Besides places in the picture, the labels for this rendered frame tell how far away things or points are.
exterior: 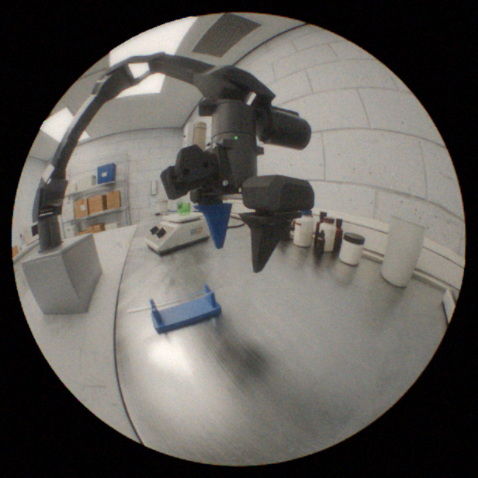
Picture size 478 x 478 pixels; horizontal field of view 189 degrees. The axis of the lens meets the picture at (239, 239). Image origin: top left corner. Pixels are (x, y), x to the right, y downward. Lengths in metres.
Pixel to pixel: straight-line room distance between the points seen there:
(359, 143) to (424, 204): 0.32
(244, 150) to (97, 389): 0.32
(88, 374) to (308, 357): 0.26
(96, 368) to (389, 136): 0.85
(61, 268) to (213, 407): 0.27
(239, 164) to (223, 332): 0.19
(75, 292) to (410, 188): 0.84
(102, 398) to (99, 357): 0.06
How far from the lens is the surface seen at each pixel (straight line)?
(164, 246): 0.43
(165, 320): 0.21
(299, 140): 0.22
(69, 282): 0.29
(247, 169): 0.17
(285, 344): 0.19
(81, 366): 0.25
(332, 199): 0.62
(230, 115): 0.18
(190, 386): 0.17
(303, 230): 0.47
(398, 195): 0.58
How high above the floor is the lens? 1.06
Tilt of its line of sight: 18 degrees down
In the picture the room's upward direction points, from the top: straight up
